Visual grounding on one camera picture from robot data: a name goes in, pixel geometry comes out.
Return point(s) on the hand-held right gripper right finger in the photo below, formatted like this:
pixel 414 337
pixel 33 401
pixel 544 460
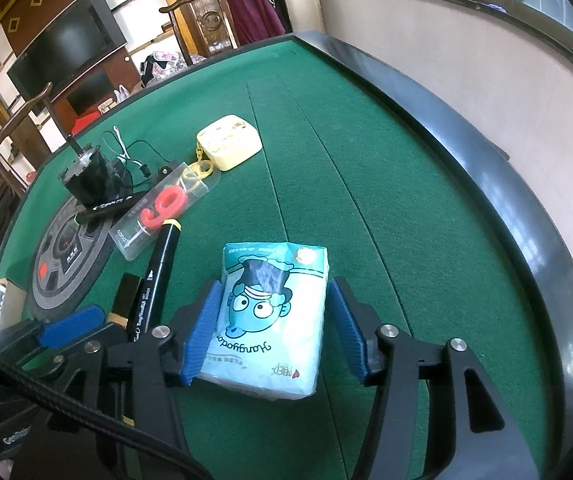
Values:
pixel 351 332

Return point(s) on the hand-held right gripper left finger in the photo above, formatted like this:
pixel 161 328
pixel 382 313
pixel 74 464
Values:
pixel 205 332

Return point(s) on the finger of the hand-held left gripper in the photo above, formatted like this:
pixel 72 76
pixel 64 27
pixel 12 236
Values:
pixel 11 337
pixel 71 325

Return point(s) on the brown cardboard box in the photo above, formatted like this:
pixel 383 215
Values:
pixel 15 292

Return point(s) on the black rectangular tube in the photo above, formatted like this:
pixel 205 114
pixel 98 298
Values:
pixel 126 297

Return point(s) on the cartoon printed tissue pack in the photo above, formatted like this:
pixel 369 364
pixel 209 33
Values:
pixel 271 320

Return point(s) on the grey round table centre panel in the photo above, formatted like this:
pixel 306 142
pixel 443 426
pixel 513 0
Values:
pixel 61 270

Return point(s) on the black marker pen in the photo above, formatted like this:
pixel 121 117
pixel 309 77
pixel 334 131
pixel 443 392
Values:
pixel 159 270

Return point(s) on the clear plastic case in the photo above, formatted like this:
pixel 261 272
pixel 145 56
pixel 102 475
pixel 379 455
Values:
pixel 131 240

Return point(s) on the red plastic hook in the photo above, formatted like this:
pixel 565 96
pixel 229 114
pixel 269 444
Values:
pixel 164 205

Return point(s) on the black electric motor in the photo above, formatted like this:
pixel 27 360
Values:
pixel 89 175

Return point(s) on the yellow keyring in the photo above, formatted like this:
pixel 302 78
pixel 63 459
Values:
pixel 202 169

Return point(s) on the pale yellow power socket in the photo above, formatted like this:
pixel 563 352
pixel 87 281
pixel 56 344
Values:
pixel 229 142

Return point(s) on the red box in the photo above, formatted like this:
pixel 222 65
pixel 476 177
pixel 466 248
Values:
pixel 87 121

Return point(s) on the wooden armchair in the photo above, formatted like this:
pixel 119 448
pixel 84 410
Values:
pixel 21 120
pixel 211 25

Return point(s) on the floral plastic bag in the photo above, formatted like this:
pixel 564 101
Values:
pixel 164 65

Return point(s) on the black flat television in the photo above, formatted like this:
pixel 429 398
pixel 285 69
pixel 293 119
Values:
pixel 66 45

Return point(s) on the dark red garment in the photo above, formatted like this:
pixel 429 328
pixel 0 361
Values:
pixel 254 10

